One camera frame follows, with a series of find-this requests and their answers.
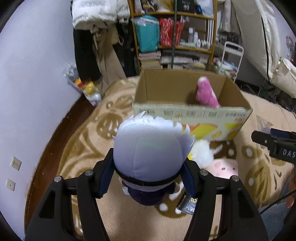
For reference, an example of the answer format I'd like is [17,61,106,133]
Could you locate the white fluffy plush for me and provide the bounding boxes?
[188,140,223,169]

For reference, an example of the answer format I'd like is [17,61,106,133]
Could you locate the pink plush bear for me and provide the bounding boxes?
[196,76,220,108]

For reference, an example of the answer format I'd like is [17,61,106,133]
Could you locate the white haired plush doll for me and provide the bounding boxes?
[113,111,195,206]

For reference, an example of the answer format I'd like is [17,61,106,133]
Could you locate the pink square plush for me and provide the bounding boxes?
[205,158,239,179]

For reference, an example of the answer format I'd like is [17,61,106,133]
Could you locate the person's right hand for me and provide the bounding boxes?
[285,168,296,208]

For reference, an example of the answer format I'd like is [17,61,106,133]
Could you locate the beige patterned blanket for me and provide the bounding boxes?
[58,70,295,240]

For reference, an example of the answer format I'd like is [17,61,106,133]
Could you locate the white trolley cart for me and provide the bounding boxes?
[212,41,244,82]

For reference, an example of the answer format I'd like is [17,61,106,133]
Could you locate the cardboard box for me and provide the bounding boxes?
[132,69,252,141]

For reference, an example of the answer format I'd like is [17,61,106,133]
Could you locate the white reclining chair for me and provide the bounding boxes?
[232,1,295,98]

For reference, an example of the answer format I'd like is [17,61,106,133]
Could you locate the plastic bag of toys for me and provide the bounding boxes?
[63,64,102,106]

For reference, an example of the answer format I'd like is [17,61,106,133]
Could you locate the green pole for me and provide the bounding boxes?
[171,0,177,69]

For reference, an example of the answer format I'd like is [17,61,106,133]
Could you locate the black coat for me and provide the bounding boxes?
[73,29,101,81]

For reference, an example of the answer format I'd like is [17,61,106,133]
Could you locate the stack of books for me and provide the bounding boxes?
[139,51,161,69]

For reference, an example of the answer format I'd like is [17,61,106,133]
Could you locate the wooden bookshelf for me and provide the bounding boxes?
[128,1,217,71]

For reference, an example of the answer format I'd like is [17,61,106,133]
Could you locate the beige trench coat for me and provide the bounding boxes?
[93,29,126,96]

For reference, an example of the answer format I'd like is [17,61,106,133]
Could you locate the red gift bag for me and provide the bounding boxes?
[159,18,185,47]

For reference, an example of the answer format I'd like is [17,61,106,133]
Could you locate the black box with 40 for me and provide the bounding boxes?
[177,0,195,13]

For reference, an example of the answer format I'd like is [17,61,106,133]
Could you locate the teal shopping bag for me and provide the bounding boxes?
[132,15,160,53]

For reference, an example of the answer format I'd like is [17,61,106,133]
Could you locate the white puffer jacket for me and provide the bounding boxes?
[72,0,130,32]

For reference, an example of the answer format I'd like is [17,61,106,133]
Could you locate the wall socket lower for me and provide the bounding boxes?
[6,178,16,191]

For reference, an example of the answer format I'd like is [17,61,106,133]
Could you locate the wall socket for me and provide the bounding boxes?
[11,157,22,171]
[6,178,16,191]

